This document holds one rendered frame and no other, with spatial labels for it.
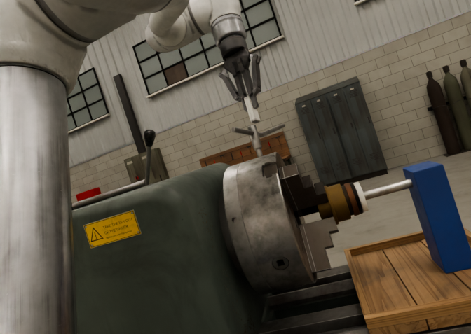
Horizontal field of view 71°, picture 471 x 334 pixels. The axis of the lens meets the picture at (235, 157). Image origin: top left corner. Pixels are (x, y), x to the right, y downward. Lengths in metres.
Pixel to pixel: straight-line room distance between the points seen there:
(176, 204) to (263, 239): 0.19
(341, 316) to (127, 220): 0.49
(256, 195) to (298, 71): 6.84
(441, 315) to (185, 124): 7.82
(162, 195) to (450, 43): 7.21
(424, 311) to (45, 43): 0.72
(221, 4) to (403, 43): 6.62
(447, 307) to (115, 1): 0.69
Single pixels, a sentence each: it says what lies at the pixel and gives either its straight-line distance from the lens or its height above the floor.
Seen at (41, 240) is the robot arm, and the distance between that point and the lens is 0.40.
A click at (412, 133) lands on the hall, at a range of 7.37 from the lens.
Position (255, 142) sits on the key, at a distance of 0.82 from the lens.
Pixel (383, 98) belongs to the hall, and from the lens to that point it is 7.30.
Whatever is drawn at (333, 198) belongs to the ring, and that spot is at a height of 1.10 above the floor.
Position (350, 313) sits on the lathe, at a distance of 0.81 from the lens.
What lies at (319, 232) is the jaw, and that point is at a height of 1.04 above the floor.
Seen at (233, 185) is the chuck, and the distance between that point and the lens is 0.71.
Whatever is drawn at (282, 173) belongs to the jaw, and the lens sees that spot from 0.71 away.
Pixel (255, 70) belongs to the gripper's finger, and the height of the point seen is 1.45.
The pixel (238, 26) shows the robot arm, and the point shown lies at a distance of 0.94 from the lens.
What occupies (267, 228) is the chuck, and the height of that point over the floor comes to 1.10.
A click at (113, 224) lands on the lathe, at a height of 1.21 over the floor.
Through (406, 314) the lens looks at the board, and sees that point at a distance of 0.71.
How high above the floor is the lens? 1.26
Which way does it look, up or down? level
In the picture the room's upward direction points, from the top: 18 degrees counter-clockwise
